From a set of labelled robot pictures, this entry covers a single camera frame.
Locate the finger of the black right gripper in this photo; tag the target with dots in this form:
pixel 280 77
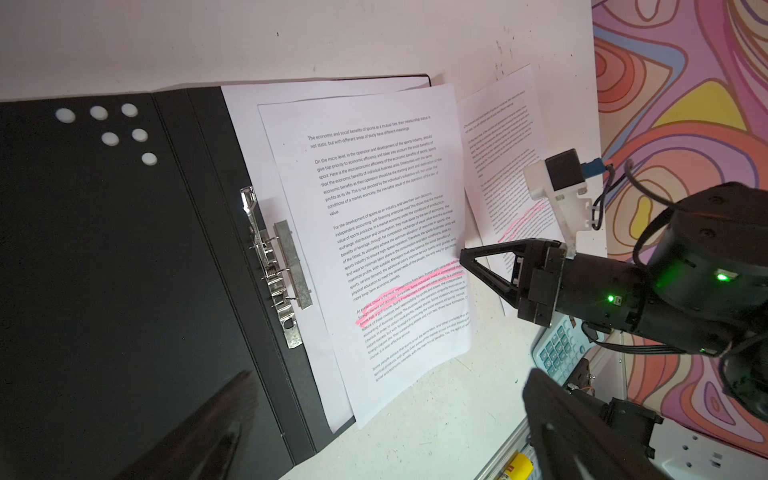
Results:
pixel 478 261

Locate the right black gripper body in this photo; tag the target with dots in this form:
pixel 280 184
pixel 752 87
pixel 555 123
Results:
pixel 603 293

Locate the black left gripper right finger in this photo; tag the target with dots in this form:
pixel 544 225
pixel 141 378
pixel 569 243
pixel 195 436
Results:
pixel 577 436

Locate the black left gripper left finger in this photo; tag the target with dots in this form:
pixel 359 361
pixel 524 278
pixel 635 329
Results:
pixel 211 443

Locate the black file folder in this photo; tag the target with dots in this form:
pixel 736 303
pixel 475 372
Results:
pixel 129 293

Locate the metal folder clip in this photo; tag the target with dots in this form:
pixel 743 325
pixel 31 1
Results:
pixel 281 266

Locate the green highlighted printed paper sheet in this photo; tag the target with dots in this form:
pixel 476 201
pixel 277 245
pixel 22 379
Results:
pixel 243 103

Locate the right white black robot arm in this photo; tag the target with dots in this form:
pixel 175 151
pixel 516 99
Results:
pixel 702 292

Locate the yellow label tag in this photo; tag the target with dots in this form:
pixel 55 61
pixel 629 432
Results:
pixel 519 467

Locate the teal calculator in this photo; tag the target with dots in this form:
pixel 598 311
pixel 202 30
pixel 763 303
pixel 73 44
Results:
pixel 560 348

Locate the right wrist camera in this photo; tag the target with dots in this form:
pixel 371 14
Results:
pixel 562 180

